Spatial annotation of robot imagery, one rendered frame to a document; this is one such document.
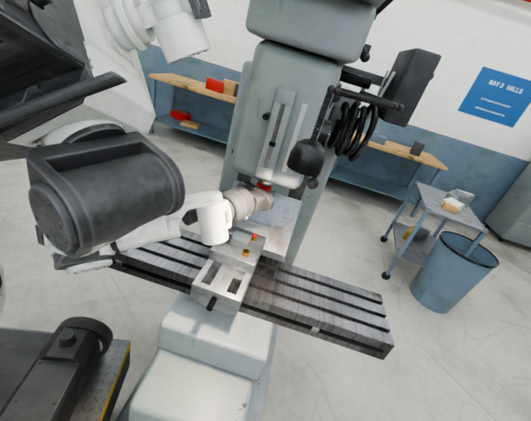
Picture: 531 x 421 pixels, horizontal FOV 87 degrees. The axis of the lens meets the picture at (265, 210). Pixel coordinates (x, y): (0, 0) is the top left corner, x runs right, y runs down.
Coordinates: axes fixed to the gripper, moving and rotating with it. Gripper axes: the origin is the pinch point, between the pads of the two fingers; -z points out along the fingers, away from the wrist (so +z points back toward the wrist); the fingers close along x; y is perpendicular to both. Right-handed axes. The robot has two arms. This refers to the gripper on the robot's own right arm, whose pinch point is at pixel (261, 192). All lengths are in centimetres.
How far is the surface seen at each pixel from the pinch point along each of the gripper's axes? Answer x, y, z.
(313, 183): -15.4, -11.8, 5.0
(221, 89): 251, 28, -289
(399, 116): -23.6, -30.5, -30.6
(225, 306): -8.1, 28.5, 18.7
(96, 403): 20, 85, 41
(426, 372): -109, 123, -112
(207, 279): 0.4, 24.7, 18.0
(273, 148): -5.2, -17.8, 11.8
